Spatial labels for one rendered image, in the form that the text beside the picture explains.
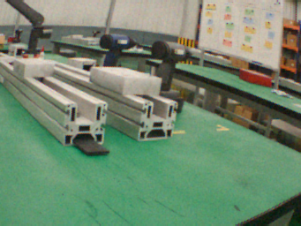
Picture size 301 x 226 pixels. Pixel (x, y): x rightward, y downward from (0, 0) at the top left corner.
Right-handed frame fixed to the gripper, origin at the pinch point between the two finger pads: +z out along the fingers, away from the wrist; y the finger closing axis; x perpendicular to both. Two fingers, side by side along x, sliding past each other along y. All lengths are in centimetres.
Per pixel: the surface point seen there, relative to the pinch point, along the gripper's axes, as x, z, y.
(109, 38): -53, -17, 13
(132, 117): -96, -1, -5
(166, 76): -79, -8, 18
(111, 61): -52, -8, 17
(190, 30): 489, -49, 619
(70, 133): -98, 1, -23
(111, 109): -87, -1, -5
